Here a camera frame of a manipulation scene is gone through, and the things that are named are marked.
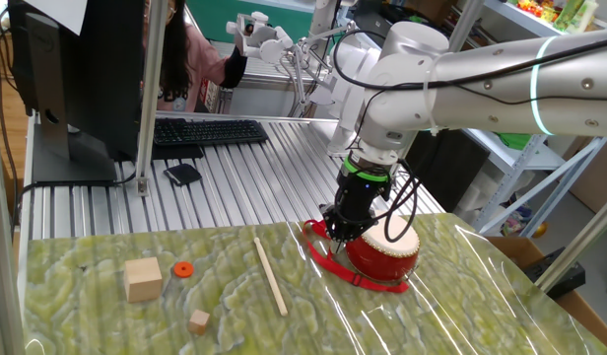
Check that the colourful toy pile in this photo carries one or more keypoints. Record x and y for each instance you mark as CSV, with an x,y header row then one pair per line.
x,y
515,222

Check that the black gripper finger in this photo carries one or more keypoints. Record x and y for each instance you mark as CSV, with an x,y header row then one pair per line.
x,y
360,232
334,229

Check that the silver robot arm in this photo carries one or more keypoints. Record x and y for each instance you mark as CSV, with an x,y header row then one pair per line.
x,y
505,93

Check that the black keyboard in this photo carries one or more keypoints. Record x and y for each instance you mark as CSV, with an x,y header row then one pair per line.
x,y
210,132

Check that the dark grey box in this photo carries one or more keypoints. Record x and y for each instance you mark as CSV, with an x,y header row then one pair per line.
x,y
377,22

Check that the teal partition board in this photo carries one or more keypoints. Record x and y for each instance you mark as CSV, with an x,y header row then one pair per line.
x,y
210,20

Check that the aluminium equipment case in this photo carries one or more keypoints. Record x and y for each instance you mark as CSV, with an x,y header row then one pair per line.
x,y
264,98

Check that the black computer monitor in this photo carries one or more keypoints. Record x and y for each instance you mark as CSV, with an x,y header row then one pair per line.
x,y
101,74

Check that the green bag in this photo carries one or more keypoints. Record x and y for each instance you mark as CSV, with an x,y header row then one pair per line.
x,y
513,141

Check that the white paper sheet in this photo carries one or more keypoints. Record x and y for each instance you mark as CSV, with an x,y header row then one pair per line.
x,y
62,12

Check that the colourful small toys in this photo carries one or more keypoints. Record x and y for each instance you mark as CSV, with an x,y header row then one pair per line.
x,y
535,7

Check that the white haptic control device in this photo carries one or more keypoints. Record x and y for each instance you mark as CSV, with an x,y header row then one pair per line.
x,y
264,44

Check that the large wooden block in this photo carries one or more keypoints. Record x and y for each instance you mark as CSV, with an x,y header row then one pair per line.
x,y
143,281

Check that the white metal shelf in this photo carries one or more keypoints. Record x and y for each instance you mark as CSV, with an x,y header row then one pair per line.
x,y
522,15

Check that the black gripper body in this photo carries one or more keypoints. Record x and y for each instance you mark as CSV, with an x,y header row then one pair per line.
x,y
357,197

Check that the black box device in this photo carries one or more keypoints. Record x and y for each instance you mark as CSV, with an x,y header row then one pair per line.
x,y
564,278

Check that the black wallet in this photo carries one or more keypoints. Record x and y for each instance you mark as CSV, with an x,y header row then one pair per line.
x,y
182,174

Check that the black computer tower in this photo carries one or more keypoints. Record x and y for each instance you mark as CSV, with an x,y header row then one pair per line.
x,y
446,167

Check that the green packets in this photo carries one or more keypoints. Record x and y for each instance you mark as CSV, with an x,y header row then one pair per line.
x,y
572,15

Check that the cardboard box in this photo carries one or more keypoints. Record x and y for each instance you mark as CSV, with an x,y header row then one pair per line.
x,y
584,310

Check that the pale wooden drumstick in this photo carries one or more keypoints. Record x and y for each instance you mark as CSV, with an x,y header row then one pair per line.
x,y
271,278

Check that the white foam blocks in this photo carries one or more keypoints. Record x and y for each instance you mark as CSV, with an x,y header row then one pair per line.
x,y
481,192

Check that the red drum white skin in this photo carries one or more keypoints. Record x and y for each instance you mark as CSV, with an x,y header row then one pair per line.
x,y
382,261

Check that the small wooden cube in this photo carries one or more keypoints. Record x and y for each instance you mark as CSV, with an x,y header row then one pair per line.
x,y
199,323

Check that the yellow ball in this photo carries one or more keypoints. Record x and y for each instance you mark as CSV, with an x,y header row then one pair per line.
x,y
540,230

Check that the black flat pad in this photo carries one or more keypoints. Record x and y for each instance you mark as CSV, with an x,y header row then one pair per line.
x,y
178,152

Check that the aluminium frame post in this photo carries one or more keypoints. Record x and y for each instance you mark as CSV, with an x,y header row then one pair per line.
x,y
0,246
150,98
574,246
465,24

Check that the person in pink sweater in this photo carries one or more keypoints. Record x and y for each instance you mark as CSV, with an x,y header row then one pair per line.
x,y
195,64

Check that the green marble pattern mat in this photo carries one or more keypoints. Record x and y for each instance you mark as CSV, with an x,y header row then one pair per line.
x,y
224,305

